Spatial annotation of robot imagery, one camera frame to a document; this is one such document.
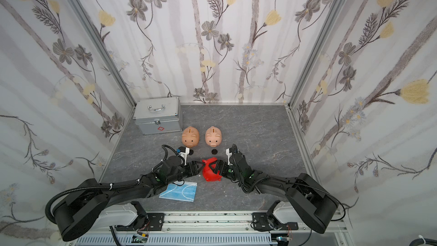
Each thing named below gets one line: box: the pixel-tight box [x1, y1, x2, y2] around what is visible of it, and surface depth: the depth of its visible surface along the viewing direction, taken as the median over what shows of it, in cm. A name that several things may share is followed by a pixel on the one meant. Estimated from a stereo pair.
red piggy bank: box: [201, 157, 223, 182], surface depth 83 cm
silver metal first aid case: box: [133, 96, 183, 135], surface depth 100 cm
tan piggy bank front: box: [182, 126, 200, 148], surface depth 95 cm
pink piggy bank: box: [204, 125, 223, 148], surface depth 95 cm
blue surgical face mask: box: [159, 181, 198, 203], surface depth 84 cm
